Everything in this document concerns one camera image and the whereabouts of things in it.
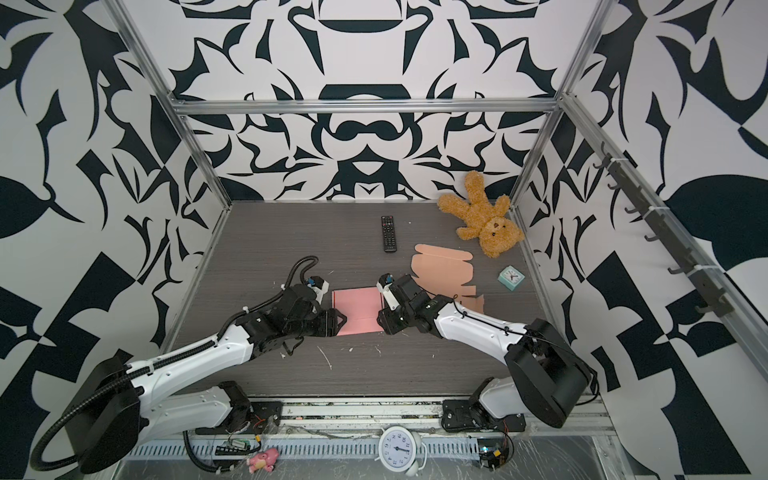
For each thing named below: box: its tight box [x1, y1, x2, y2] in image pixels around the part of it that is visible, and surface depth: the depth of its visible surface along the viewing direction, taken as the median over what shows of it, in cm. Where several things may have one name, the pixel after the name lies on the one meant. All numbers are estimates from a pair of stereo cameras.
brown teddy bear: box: [438, 170, 524, 258], surface depth 109 cm
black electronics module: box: [477, 437, 510, 471], surface depth 73 cm
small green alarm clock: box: [497, 265, 526, 291], surface depth 100 cm
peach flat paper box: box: [411, 244, 485, 314], surface depth 105 cm
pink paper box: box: [331, 286, 385, 336], surface depth 91 cm
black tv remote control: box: [381, 215, 397, 253], surface depth 110 cm
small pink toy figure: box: [247, 448, 279, 474], surface depth 69 cm
